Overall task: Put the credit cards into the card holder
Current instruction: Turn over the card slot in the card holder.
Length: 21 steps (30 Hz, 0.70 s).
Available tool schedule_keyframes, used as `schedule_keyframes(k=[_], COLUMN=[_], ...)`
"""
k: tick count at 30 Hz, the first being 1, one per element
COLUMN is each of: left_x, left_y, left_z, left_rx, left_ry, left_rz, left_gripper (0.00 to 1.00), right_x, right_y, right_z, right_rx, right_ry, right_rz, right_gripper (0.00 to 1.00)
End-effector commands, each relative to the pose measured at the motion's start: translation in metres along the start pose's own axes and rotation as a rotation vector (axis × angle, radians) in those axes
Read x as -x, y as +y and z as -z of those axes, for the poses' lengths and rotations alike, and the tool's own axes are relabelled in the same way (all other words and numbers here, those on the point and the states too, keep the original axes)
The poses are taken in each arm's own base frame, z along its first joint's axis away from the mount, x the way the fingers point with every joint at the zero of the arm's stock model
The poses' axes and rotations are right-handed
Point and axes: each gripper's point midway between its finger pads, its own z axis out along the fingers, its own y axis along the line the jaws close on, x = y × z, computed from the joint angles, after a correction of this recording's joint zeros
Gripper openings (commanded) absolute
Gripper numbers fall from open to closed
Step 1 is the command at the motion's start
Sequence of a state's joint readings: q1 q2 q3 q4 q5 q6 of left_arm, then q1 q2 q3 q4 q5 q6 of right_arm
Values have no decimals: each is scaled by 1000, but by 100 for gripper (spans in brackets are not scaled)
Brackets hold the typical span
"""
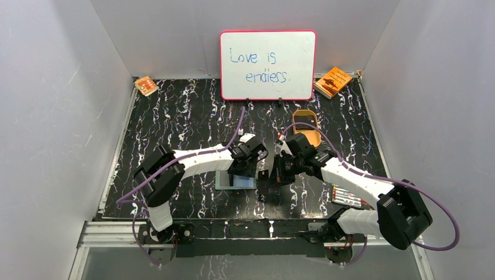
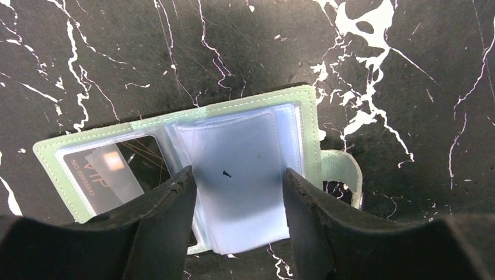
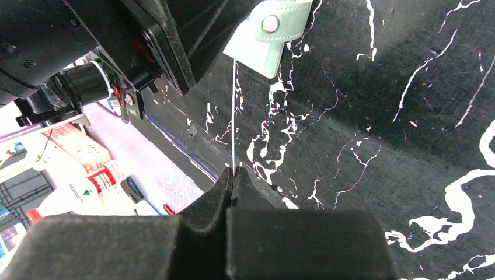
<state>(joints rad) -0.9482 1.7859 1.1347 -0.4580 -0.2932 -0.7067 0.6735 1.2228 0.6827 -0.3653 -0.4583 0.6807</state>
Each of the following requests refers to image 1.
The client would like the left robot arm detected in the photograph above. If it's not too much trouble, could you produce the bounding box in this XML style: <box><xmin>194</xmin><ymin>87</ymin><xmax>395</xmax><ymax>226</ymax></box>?
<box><xmin>133</xmin><ymin>134</ymin><xmax>267</xmax><ymax>243</ymax></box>

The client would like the green card holder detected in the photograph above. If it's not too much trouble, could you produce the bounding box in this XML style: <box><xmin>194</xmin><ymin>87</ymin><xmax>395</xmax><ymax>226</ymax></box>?
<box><xmin>215</xmin><ymin>171</ymin><xmax>256</xmax><ymax>190</ymax></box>

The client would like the small orange card box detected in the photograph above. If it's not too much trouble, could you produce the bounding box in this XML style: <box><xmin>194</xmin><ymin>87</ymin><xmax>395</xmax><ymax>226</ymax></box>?
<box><xmin>134</xmin><ymin>76</ymin><xmax>159</xmax><ymax>96</ymax></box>

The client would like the orange book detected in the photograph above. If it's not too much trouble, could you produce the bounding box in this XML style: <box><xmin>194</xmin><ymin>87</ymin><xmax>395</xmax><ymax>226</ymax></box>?
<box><xmin>313</xmin><ymin>67</ymin><xmax>352</xmax><ymax>99</ymax></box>

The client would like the pink framed whiteboard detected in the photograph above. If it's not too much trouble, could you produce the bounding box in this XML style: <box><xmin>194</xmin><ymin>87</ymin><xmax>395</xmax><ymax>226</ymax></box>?
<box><xmin>219</xmin><ymin>30</ymin><xmax>318</xmax><ymax>101</ymax></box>

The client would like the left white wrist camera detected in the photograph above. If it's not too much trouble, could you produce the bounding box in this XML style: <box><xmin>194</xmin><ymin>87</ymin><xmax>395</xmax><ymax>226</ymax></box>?
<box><xmin>239</xmin><ymin>133</ymin><xmax>256</xmax><ymax>143</ymax></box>

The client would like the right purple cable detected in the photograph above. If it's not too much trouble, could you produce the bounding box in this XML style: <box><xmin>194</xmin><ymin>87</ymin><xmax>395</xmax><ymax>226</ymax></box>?
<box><xmin>280</xmin><ymin>122</ymin><xmax>461</xmax><ymax>267</ymax></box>

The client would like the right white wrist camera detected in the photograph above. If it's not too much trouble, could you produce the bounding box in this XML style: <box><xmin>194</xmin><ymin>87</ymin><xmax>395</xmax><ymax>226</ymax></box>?
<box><xmin>275</xmin><ymin>134</ymin><xmax>292</xmax><ymax>155</ymax></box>

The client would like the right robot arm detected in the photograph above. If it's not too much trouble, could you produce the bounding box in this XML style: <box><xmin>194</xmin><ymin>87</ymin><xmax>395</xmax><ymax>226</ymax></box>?
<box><xmin>269</xmin><ymin>134</ymin><xmax>433</xmax><ymax>250</ymax></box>

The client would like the black base bar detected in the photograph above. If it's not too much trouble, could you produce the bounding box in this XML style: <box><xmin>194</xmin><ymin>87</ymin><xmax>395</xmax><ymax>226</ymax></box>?
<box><xmin>137</xmin><ymin>218</ymin><xmax>366</xmax><ymax>259</ymax></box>

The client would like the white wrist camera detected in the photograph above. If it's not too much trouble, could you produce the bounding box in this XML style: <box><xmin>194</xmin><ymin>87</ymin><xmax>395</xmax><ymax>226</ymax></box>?
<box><xmin>275</xmin><ymin>134</ymin><xmax>292</xmax><ymax>155</ymax></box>
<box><xmin>239</xmin><ymin>133</ymin><xmax>256</xmax><ymax>143</ymax></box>

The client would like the pack of coloured markers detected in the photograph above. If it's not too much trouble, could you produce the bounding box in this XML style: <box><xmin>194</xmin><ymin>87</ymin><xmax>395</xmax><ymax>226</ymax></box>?
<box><xmin>331</xmin><ymin>185</ymin><xmax>374</xmax><ymax>210</ymax></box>

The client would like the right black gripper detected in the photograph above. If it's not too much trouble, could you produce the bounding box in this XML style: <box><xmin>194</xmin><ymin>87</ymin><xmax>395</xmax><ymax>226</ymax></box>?
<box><xmin>266</xmin><ymin>153</ymin><xmax>304</xmax><ymax>188</ymax></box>

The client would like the orange oval tray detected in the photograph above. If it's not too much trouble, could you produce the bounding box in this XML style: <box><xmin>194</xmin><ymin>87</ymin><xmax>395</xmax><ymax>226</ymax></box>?
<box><xmin>292</xmin><ymin>110</ymin><xmax>322</xmax><ymax>148</ymax></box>

